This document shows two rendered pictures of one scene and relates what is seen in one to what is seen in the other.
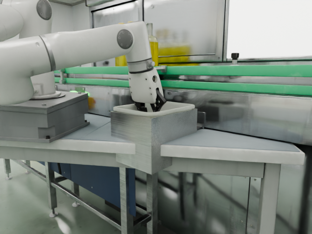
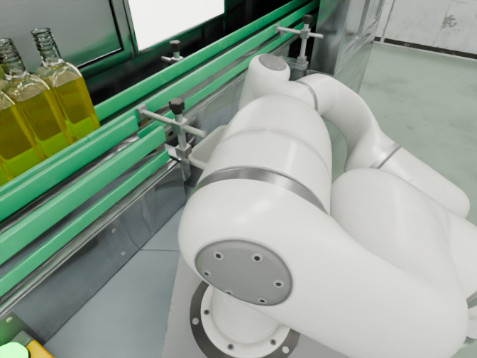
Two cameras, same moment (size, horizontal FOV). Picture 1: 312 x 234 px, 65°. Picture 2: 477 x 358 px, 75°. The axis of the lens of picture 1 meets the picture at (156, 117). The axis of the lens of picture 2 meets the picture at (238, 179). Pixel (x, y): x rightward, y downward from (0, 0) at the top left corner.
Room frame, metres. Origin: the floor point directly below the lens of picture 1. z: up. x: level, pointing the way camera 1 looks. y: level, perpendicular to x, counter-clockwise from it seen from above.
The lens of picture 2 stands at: (0.88, 0.58, 1.30)
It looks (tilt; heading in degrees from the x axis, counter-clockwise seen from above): 43 degrees down; 260
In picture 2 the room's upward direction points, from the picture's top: straight up
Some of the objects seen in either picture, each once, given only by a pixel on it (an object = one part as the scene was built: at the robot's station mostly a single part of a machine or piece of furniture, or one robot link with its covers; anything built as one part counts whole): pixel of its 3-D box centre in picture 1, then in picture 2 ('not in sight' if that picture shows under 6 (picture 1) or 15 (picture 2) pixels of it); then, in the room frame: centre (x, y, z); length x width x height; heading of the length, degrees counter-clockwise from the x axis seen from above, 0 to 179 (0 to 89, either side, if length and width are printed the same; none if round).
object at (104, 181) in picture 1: (60, 133); not in sight; (1.56, 0.62, 0.54); 1.59 x 0.18 x 0.43; 48
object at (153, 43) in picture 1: (149, 61); (76, 117); (1.09, 0.03, 0.99); 0.06 x 0.06 x 0.21; 48
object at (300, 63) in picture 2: not in sight; (296, 50); (0.49, -0.46, 0.90); 0.17 x 0.05 x 0.22; 138
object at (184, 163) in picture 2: not in sight; (170, 160); (0.93, 0.01, 0.85); 0.09 x 0.04 x 0.07; 138
